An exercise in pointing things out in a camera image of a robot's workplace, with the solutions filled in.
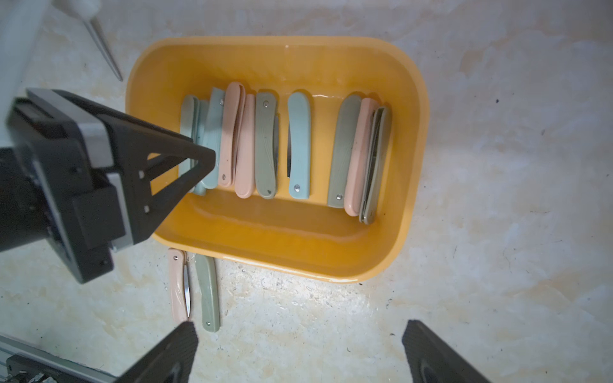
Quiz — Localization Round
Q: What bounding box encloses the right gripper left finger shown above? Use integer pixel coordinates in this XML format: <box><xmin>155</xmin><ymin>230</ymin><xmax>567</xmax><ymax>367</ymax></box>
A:
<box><xmin>116</xmin><ymin>321</ymin><xmax>198</xmax><ymax>383</ymax></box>

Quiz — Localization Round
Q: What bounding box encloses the sage folding knife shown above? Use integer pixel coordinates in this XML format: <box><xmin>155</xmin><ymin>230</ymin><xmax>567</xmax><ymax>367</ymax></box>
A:
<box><xmin>327</xmin><ymin>94</ymin><xmax>362</xmax><ymax>208</ymax></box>

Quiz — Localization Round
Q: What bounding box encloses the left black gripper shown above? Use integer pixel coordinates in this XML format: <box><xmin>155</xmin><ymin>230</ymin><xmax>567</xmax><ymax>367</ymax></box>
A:
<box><xmin>1</xmin><ymin>88</ymin><xmax>216</xmax><ymax>283</ymax></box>

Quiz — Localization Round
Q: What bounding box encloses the grey green folding knife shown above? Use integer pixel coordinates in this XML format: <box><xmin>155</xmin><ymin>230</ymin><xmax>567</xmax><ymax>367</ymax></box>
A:
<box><xmin>255</xmin><ymin>92</ymin><xmax>278</xmax><ymax>199</ymax></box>

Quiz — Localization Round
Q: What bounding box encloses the light blue folding knife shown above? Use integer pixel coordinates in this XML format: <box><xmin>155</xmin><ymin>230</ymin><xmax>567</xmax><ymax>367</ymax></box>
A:
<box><xmin>201</xmin><ymin>88</ymin><xmax>225</xmax><ymax>189</ymax></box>

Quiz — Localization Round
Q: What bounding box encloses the olive green folding knife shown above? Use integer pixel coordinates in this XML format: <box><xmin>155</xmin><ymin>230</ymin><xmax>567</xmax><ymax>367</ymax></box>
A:
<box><xmin>194</xmin><ymin>255</ymin><xmax>221</xmax><ymax>333</ymax></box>

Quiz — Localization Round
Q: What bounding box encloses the teal folding knife centre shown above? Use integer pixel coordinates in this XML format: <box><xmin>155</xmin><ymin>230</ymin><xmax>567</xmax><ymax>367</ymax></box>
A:
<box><xmin>287</xmin><ymin>92</ymin><xmax>311</xmax><ymax>199</ymax></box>

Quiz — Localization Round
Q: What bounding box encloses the yellow plastic storage box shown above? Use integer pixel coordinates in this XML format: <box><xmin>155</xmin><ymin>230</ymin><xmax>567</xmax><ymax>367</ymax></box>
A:
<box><xmin>125</xmin><ymin>36</ymin><xmax>429</xmax><ymax>283</ymax></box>

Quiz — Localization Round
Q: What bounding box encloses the mint folding knife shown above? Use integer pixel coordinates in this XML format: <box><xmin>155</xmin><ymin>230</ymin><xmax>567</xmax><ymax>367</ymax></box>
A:
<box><xmin>178</xmin><ymin>95</ymin><xmax>208</xmax><ymax>196</ymax></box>

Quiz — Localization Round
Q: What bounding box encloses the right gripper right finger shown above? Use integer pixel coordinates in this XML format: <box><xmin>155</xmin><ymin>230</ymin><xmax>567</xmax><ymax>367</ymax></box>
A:
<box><xmin>402</xmin><ymin>320</ymin><xmax>490</xmax><ymax>383</ymax></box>

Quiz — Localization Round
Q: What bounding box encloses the aluminium front rail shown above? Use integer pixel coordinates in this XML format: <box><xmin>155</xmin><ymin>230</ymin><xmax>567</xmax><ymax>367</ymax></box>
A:
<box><xmin>1</xmin><ymin>336</ymin><xmax>117</xmax><ymax>382</ymax></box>

